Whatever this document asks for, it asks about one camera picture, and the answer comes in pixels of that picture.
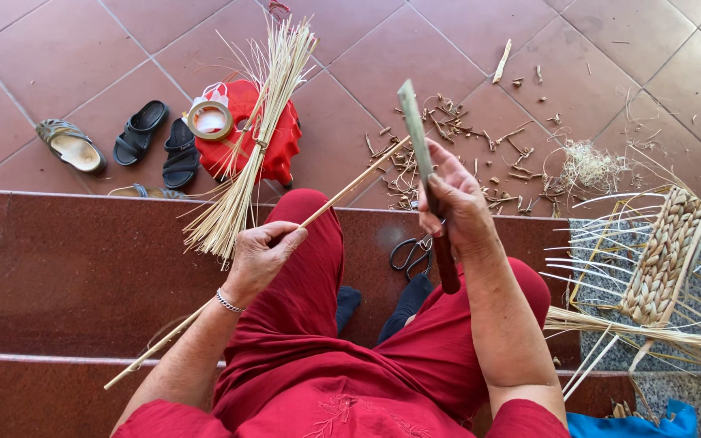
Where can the person's left hand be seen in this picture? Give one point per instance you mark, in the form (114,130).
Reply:
(253,261)

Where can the person's right hand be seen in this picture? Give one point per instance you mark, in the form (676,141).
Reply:
(463,207)

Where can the long thin rattan stick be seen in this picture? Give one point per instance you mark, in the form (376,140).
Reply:
(350,185)

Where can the black scissors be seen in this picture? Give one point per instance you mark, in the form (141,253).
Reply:
(408,258)

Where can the heap of brown rattan shavings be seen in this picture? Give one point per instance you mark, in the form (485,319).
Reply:
(457,131)

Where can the bundle of pale rattan strips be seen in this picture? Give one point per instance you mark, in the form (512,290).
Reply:
(247,176)

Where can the person's dark left sock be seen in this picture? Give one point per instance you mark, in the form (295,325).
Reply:
(346,304)

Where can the person's dark sock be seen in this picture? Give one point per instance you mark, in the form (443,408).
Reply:
(408,304)
(346,304)

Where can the person's dark right sock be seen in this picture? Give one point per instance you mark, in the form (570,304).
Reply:
(408,304)

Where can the red plastic stool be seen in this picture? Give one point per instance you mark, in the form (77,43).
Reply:
(280,149)

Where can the person's red clothing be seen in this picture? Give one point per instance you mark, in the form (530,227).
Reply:
(308,365)

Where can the black sandal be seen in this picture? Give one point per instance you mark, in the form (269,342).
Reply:
(180,158)
(138,134)

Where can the tangle of pale fibre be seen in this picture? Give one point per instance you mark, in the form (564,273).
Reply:
(590,165)

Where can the pale wood chip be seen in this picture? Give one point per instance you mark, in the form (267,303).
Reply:
(501,62)

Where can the roll of brown tape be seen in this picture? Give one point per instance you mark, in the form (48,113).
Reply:
(194,117)

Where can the white face mask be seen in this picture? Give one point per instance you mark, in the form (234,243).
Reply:
(216,94)

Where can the pair of white cane sticks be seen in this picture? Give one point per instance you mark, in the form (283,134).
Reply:
(590,365)

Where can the olive and beige sandal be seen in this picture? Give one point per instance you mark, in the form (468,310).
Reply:
(73,148)

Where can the loose sheaf of straw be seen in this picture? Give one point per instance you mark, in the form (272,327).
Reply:
(642,331)

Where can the blue cloth bag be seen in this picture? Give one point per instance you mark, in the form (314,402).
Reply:
(624,426)

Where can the woven seagrass basket frame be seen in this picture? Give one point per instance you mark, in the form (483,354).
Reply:
(666,255)

